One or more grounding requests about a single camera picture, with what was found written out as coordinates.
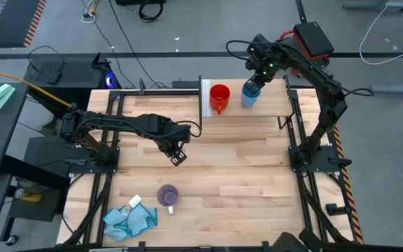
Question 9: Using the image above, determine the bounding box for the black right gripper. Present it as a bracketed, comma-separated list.
[245, 57, 281, 95]

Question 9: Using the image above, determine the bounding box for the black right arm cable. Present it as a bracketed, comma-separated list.
[341, 85, 376, 98]

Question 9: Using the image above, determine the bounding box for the mint green stapler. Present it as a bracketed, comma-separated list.
[0, 83, 16, 111]

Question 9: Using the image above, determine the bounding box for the yellow cable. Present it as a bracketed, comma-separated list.
[0, 66, 77, 108]

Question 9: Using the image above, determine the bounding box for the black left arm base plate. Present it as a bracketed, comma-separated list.
[69, 146, 121, 175]

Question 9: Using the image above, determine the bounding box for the black lower stand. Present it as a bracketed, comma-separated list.
[0, 136, 71, 242]

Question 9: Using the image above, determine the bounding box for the white cable bundle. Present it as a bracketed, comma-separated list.
[81, 0, 101, 25]

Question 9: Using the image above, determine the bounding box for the coiled black cable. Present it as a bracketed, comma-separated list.
[138, 1, 164, 24]

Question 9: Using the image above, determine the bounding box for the black computer tower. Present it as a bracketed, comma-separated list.
[24, 52, 122, 120]

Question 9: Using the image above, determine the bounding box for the light blue plastic cup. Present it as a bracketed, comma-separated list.
[240, 83, 262, 109]

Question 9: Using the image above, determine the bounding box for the wooden shelf with black frame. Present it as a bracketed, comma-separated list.
[197, 74, 295, 131]

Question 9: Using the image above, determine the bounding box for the black mat with orange stripes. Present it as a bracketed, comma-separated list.
[0, 0, 48, 49]

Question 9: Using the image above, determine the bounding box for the white strip on shelf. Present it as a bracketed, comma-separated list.
[201, 79, 212, 118]

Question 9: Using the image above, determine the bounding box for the small black external drive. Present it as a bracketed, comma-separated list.
[46, 71, 63, 85]

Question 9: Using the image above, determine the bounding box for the purple and white ceramic mug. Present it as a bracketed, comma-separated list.
[156, 183, 181, 216]

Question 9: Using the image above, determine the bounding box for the yellow object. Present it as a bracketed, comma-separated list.
[21, 190, 43, 203]

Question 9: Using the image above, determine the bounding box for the black cylindrical clamp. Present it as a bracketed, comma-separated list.
[325, 202, 352, 217]

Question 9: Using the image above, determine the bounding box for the white floor cable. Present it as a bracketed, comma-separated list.
[358, 3, 403, 67]

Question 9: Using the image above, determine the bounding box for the red mug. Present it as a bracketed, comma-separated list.
[208, 83, 231, 116]

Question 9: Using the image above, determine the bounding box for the orange black hazard tape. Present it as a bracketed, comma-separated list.
[332, 124, 365, 245]

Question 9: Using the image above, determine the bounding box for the white card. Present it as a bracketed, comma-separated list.
[128, 194, 143, 208]

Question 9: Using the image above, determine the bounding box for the black table frame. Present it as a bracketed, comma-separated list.
[59, 89, 358, 252]

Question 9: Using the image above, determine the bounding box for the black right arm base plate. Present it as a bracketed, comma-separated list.
[288, 145, 353, 173]

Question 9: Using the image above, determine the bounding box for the long black floor cable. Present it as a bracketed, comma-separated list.
[107, 0, 169, 89]

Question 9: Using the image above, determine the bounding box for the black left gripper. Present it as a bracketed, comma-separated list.
[154, 120, 191, 167]

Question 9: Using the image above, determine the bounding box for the blue microfibre cloth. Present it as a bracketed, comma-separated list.
[102, 202, 159, 242]

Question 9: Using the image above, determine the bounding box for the red and black rolling stool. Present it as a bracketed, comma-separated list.
[280, 21, 335, 78]

